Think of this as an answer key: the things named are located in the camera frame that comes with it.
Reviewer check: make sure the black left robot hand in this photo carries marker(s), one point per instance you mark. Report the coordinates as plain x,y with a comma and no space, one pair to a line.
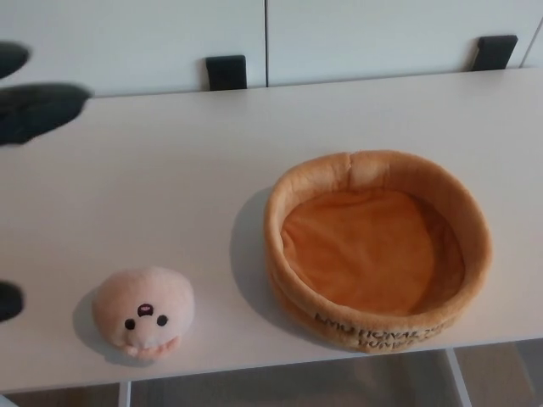
38,110

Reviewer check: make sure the cream plush dumpling toy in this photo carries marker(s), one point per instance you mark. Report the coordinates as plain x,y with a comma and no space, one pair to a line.
140,297

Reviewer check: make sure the orange plush round plate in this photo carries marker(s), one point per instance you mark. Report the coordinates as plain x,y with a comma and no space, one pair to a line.
360,254

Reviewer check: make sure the white table leg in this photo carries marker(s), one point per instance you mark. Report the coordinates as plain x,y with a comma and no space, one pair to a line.
125,394
459,381

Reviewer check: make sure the white slanted frame bar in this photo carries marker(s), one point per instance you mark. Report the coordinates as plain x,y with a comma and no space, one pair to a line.
6,402

